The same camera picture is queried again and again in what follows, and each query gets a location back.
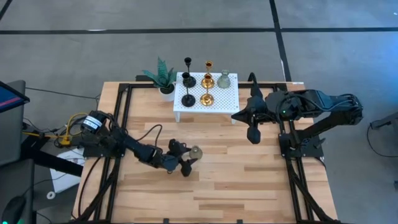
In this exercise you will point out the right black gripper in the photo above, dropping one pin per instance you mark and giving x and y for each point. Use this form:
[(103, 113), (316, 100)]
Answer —
[(264, 109)]

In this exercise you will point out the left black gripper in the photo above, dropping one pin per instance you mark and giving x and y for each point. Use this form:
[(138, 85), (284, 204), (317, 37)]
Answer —
[(172, 161)]

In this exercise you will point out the green ribbed glass candle holder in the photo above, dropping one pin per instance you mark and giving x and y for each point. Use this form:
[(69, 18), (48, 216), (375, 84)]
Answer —
[(196, 152), (224, 82)]

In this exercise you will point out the gold metal candlestick holder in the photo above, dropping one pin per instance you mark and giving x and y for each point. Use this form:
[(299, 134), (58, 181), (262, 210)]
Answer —
[(207, 83), (206, 100)]

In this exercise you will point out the black metal candlestick holder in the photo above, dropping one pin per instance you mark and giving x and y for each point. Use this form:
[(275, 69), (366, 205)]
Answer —
[(188, 100), (189, 82)]

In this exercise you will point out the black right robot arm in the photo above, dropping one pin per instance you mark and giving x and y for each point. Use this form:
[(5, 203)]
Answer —
[(326, 104)]

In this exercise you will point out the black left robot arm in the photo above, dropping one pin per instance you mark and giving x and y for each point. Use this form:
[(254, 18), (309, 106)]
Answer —
[(130, 146)]

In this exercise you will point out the white perforated metal shelf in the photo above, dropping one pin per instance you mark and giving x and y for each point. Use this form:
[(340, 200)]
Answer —
[(227, 102)]

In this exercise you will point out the green plant in white pot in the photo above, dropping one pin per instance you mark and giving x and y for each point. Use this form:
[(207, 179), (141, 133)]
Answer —
[(163, 77)]

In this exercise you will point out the white paper sheet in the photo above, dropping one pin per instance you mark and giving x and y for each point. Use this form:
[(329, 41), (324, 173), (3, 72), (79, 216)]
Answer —
[(65, 183)]

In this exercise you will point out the black desk leg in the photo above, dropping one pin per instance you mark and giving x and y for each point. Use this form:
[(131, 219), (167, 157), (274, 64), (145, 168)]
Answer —
[(56, 163)]

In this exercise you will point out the grey chair leg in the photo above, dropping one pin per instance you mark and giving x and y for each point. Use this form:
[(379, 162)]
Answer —
[(385, 122)]

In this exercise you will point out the white tape roll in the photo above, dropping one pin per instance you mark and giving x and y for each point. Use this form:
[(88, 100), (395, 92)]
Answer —
[(48, 195)]

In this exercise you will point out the grey cabinet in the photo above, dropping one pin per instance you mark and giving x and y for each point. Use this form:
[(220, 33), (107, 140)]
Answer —
[(14, 137)]

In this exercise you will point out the black computer mouse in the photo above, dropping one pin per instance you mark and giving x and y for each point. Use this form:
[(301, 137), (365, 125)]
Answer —
[(14, 210)]

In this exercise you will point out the tilted computer monitor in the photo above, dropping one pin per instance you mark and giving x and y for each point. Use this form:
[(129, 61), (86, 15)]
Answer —
[(9, 98)]

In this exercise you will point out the black aluminium table frame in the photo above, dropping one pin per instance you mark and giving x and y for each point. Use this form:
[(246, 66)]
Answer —
[(133, 85)]

